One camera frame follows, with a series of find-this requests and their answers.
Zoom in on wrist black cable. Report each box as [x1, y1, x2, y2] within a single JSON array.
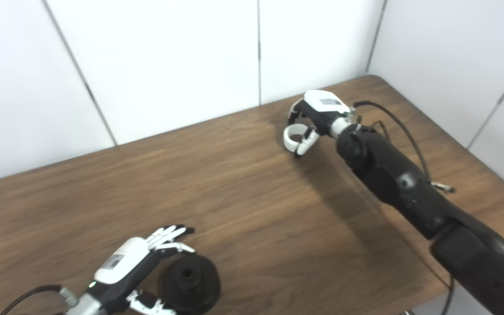
[[353, 101, 456, 194], [0, 285, 77, 315]]

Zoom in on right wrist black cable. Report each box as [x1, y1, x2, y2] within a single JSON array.
[[353, 101, 456, 194]]

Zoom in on white ring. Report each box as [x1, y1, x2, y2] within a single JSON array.
[[283, 125, 312, 154]]

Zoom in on round black part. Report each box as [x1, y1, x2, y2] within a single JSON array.
[[161, 253, 221, 315]]

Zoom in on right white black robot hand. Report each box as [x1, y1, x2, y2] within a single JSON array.
[[288, 90, 357, 157]]

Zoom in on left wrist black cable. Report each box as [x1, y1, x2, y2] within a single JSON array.
[[0, 285, 77, 315]]

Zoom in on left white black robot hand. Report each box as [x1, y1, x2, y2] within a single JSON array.
[[66, 225, 196, 315]]

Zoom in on right wrist thin wire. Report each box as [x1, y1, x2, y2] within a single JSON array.
[[372, 120, 390, 140]]

